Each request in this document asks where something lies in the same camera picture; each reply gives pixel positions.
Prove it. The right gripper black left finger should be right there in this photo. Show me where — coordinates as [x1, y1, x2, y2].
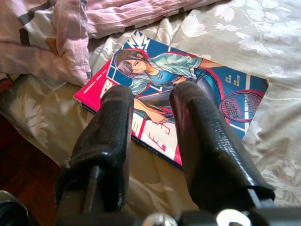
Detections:
[55, 84, 135, 214]

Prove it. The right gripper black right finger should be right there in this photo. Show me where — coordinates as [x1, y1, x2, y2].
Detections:
[169, 81, 276, 212]

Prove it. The colourful comic book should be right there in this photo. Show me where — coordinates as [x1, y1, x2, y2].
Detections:
[73, 30, 270, 170]

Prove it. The pink cartoon print blanket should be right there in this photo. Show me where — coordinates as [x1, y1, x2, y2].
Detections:
[0, 0, 222, 87]

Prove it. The bed with grey floral sheet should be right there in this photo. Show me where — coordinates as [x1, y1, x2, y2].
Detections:
[0, 0, 301, 212]

